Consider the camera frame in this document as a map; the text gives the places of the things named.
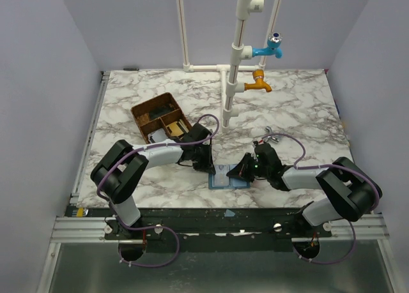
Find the white pvc pipe frame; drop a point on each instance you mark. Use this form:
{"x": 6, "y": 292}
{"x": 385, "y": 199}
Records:
{"x": 239, "y": 71}

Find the gold card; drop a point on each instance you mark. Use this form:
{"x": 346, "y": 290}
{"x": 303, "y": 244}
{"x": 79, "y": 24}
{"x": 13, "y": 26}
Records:
{"x": 177, "y": 128}

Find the orange plastic faucet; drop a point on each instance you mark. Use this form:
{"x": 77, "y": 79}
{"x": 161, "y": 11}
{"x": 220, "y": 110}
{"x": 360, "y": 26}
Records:
{"x": 259, "y": 83}

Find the aluminium frame rail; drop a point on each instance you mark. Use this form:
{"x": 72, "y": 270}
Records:
{"x": 72, "y": 229}

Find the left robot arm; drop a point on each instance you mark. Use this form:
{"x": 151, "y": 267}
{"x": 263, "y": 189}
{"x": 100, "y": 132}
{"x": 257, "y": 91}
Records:
{"x": 118, "y": 173}

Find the silver white card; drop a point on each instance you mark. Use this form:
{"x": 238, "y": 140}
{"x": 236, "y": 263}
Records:
{"x": 157, "y": 136}

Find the blue leather card holder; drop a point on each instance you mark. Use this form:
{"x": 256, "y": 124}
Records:
{"x": 233, "y": 183}

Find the black mounting rail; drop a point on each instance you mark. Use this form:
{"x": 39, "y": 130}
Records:
{"x": 215, "y": 230}

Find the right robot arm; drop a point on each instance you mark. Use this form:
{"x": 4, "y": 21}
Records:
{"x": 349, "y": 192}

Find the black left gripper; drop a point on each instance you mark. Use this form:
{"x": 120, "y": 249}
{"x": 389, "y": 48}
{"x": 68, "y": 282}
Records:
{"x": 203, "y": 159}

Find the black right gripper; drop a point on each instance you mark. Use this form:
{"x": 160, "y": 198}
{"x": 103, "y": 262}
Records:
{"x": 248, "y": 165}

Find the woven brown basket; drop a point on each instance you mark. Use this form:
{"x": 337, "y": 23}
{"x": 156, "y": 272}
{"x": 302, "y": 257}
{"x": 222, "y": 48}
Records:
{"x": 157, "y": 113}

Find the blue plastic faucet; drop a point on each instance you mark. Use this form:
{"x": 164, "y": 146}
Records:
{"x": 272, "y": 48}

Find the pale patterned card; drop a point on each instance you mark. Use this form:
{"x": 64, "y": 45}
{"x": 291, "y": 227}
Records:
{"x": 220, "y": 179}

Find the metal tap handle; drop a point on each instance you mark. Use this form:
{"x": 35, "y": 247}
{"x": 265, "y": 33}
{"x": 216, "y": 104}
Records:
{"x": 271, "y": 136}

